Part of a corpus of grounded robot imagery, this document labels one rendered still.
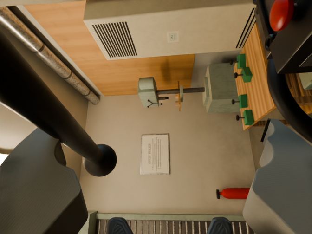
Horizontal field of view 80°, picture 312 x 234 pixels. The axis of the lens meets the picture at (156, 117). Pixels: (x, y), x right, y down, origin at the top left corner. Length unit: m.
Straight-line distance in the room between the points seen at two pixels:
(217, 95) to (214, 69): 0.34
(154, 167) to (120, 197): 0.68
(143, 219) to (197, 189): 0.89
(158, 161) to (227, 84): 1.53
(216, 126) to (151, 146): 1.09
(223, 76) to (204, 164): 1.36
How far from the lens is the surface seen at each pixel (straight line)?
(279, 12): 0.22
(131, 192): 3.10
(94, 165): 0.20
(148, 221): 3.06
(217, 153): 3.09
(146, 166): 3.04
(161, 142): 3.06
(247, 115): 1.62
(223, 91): 2.31
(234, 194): 2.94
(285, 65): 0.24
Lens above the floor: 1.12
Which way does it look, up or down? 6 degrees up
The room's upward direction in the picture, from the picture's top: 92 degrees counter-clockwise
